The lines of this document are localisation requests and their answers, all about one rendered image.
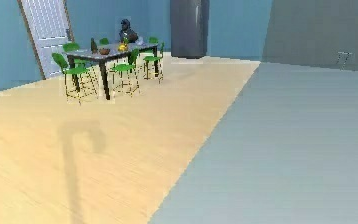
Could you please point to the dark grey fridge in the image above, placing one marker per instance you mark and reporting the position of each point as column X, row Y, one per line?
column 188, row 28

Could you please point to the grey table with black legs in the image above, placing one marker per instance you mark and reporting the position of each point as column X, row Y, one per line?
column 97, row 56

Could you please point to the brown bowl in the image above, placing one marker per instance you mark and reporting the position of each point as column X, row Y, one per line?
column 104, row 51

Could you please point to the yellow round object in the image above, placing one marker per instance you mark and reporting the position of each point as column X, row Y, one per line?
column 122, row 48

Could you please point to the white panelled room door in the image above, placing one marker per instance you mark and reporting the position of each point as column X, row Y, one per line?
column 47, row 30

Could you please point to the dark bust statue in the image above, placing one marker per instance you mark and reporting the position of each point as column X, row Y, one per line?
column 127, row 32

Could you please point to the dark bottle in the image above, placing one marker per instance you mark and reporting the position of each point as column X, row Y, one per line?
column 93, row 46

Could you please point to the green chair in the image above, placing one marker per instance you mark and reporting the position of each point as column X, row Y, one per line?
column 104, row 41
column 74, row 70
column 153, row 40
column 71, row 46
column 152, row 58
column 124, row 68

